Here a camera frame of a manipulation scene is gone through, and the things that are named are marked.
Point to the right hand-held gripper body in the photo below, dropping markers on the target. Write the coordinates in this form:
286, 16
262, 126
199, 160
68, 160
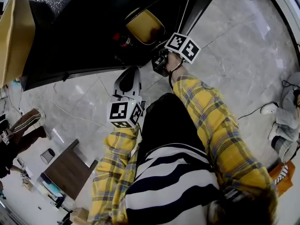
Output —
185, 48

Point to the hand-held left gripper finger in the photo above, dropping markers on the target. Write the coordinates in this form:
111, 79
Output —
137, 81
118, 82

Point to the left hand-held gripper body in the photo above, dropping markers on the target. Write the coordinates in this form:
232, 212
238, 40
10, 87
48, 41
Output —
120, 112

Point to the black cabinet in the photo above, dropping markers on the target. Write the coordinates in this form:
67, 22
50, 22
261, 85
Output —
82, 32

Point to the person's left forearm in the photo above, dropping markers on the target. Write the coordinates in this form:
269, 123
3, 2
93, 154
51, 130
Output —
112, 172

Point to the person's right forearm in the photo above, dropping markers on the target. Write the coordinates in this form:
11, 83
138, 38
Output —
222, 130

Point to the person's right hand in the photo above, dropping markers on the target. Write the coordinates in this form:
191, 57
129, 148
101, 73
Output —
174, 64

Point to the red-capped dark bottle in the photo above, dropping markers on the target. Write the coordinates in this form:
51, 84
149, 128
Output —
124, 40

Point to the person's black trouser legs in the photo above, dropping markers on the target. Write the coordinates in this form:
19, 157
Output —
166, 125

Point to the dark wooden stool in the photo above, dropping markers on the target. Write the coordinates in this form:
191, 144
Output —
68, 170

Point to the person's striped shirt torso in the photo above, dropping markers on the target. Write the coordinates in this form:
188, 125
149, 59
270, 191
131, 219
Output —
173, 186

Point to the white power strip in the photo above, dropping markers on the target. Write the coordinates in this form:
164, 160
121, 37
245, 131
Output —
21, 112

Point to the white device with teal part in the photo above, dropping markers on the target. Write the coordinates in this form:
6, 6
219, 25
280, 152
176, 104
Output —
51, 191

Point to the cardboard box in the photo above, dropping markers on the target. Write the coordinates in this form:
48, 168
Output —
79, 217

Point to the grey striped knit bag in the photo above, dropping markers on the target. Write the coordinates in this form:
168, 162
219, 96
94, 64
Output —
283, 147

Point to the orange bag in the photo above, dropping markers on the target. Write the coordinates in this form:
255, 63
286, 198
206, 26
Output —
281, 177

